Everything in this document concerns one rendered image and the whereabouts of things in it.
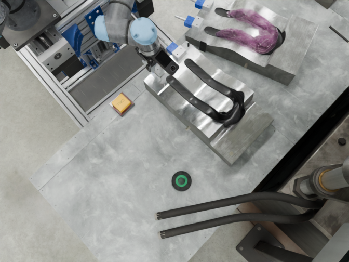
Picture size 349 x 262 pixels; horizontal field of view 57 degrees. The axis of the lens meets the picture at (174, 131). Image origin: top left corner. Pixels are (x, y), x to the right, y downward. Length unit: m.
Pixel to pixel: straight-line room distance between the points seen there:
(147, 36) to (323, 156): 0.88
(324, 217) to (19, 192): 1.85
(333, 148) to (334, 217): 0.28
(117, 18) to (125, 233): 0.80
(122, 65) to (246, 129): 1.13
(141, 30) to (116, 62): 1.23
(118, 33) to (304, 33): 0.81
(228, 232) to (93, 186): 1.04
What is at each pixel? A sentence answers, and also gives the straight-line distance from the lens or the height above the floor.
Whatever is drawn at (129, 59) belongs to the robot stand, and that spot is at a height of 0.21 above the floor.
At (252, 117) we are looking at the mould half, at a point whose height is 0.86.
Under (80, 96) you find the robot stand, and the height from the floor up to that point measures 0.21.
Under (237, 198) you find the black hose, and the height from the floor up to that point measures 0.90.
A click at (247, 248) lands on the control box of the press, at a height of 0.01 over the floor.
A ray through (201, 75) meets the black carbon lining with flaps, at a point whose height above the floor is 0.88.
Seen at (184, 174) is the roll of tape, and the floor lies 0.84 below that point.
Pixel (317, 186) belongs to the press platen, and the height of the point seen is 1.04.
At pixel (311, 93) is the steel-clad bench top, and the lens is 1.52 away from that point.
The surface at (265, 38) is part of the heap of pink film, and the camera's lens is 1.47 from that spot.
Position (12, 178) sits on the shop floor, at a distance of 2.45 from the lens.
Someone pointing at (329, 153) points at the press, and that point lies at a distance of 1.48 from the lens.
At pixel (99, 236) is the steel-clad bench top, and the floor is 0.80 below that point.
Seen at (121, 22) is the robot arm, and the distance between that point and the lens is 1.04.
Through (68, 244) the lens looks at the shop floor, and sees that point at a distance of 2.26.
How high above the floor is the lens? 2.12
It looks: 74 degrees down
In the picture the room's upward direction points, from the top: 10 degrees counter-clockwise
